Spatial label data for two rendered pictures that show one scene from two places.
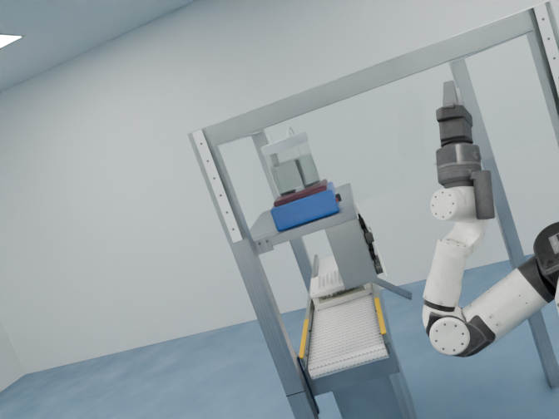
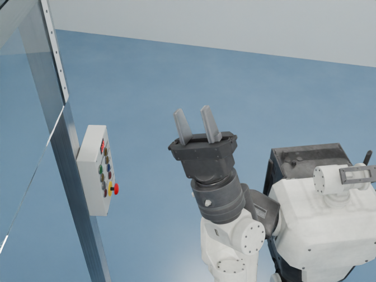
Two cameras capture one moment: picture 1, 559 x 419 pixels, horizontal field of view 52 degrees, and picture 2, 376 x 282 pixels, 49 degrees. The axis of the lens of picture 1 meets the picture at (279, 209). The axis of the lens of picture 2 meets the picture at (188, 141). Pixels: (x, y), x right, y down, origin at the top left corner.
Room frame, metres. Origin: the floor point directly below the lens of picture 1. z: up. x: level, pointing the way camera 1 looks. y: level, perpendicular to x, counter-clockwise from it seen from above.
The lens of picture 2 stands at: (1.29, 0.12, 2.01)
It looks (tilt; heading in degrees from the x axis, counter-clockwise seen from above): 41 degrees down; 264
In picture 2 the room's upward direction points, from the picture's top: straight up
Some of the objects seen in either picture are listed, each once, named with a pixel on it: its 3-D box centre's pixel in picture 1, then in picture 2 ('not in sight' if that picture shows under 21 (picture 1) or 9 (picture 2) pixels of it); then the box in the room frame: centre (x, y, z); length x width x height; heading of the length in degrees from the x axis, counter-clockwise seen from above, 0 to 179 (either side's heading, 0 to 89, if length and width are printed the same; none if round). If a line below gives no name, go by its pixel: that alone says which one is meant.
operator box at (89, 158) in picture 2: not in sight; (97, 171); (1.48, -0.86, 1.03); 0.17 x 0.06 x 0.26; 81
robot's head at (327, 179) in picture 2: not in sight; (338, 182); (0.87, -0.49, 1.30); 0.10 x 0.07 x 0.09; 1
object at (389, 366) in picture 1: (348, 303); not in sight; (2.38, -0.14, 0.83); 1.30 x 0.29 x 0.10; 171
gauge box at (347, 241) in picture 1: (350, 246); not in sight; (1.79, -0.17, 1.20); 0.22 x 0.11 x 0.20; 171
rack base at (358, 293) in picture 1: (342, 290); not in sight; (2.34, -0.13, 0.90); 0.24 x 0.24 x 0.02; 83
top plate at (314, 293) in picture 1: (338, 279); not in sight; (2.34, -0.13, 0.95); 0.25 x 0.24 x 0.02; 83
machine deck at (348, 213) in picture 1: (302, 215); not in sight; (2.01, -0.07, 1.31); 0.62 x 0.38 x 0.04; 171
